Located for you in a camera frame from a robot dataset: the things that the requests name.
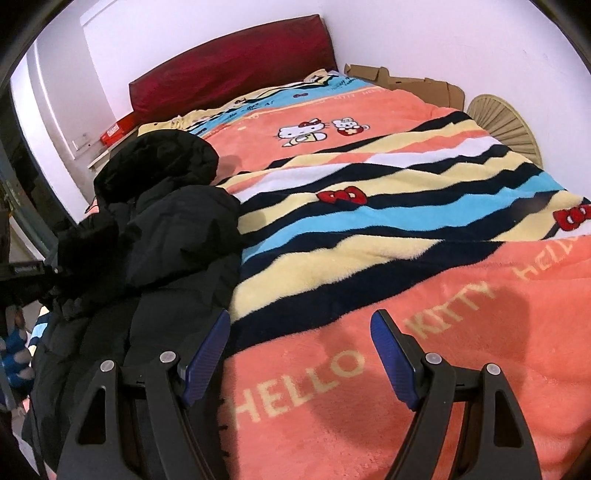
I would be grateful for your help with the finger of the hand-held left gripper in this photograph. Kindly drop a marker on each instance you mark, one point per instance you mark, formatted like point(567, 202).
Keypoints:
point(71, 300)

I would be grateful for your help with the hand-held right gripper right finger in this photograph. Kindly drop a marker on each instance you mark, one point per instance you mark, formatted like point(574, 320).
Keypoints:
point(395, 360)

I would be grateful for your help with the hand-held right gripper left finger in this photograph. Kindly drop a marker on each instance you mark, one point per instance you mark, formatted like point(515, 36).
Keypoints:
point(205, 360)

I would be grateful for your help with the black puffer jacket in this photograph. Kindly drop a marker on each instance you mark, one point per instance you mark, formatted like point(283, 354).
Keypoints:
point(161, 230)

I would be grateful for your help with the person's left hand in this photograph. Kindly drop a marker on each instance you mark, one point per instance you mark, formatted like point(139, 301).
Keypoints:
point(14, 355)

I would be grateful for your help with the blue-grey door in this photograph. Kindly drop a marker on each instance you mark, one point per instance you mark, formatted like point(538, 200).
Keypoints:
point(27, 198)

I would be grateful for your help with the striped cartoon printed blanket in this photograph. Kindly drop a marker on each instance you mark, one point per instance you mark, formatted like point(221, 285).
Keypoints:
point(369, 230)

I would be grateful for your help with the white bedside table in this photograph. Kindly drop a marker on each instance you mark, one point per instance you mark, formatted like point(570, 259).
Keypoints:
point(99, 159)

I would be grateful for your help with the red box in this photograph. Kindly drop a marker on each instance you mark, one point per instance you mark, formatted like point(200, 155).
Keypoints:
point(117, 131)

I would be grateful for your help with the beige pleated fan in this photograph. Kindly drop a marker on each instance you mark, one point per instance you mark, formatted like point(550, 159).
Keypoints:
point(503, 120)

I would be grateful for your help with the flattened cardboard box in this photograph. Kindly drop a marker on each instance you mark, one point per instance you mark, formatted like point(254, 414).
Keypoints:
point(415, 90)

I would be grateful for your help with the dark red headboard cushion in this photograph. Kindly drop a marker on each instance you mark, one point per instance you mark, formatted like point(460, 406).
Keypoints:
point(231, 69)

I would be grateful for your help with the white wall switch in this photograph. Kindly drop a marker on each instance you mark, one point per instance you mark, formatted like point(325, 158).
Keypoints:
point(81, 142)

